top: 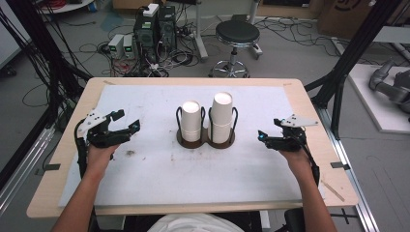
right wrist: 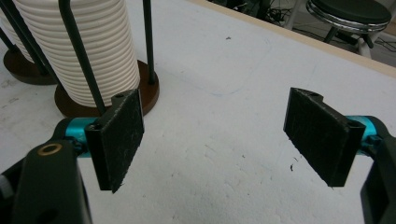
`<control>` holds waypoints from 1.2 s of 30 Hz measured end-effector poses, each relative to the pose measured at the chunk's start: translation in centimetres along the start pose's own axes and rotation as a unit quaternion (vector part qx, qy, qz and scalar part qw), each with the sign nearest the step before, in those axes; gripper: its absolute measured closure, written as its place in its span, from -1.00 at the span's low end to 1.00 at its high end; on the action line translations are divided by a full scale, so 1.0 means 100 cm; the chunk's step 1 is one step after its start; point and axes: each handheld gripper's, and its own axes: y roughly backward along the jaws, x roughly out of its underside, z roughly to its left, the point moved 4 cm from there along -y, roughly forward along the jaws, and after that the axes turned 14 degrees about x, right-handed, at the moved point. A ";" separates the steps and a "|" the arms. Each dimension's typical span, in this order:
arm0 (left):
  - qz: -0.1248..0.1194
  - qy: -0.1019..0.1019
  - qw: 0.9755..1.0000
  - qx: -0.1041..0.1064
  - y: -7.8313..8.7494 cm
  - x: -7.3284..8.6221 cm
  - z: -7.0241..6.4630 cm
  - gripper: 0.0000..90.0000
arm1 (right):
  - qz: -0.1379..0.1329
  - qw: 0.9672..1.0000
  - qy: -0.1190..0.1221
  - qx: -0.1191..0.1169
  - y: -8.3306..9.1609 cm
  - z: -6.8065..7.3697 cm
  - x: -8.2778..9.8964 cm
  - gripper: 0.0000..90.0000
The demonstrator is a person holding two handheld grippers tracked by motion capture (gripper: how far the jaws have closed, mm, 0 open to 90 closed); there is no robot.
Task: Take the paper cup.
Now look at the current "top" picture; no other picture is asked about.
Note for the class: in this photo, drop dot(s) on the cardboard box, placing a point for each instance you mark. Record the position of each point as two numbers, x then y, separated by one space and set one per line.
348 17

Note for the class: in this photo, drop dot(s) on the thin wooden strip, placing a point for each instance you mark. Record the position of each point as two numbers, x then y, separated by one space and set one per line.
332 190

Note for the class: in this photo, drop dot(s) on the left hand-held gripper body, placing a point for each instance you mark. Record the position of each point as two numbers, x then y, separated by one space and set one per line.
96 137

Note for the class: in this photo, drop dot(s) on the small white box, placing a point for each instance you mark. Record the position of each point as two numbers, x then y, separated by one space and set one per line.
151 10

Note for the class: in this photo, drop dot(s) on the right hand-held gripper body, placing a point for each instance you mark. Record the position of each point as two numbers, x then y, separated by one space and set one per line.
288 140

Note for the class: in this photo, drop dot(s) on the grey power supply unit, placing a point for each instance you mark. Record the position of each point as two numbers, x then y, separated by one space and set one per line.
115 46
129 47

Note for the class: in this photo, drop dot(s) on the white platform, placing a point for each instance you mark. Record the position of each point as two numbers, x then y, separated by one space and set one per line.
374 106

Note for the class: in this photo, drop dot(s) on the brown cup holder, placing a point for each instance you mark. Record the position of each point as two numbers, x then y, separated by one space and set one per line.
204 144

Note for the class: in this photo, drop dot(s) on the black tape piece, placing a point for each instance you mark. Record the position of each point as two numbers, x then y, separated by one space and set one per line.
51 167
340 165

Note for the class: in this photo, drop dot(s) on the black computer tower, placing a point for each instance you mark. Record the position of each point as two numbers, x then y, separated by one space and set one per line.
167 27
145 38

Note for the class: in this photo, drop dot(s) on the person's white shirt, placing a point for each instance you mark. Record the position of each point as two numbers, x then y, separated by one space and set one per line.
196 224

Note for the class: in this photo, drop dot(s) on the black round stool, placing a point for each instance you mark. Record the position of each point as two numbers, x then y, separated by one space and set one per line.
237 34

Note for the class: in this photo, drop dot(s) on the person's right hand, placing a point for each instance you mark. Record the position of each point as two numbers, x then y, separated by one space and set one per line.
295 159

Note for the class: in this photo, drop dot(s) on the white table mat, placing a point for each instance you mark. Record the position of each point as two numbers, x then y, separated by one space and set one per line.
193 180

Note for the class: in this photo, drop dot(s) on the aluminium rail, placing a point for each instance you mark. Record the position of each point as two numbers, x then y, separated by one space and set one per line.
22 174
351 180

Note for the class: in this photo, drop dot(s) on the person's left hand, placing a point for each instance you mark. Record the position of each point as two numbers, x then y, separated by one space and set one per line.
101 158

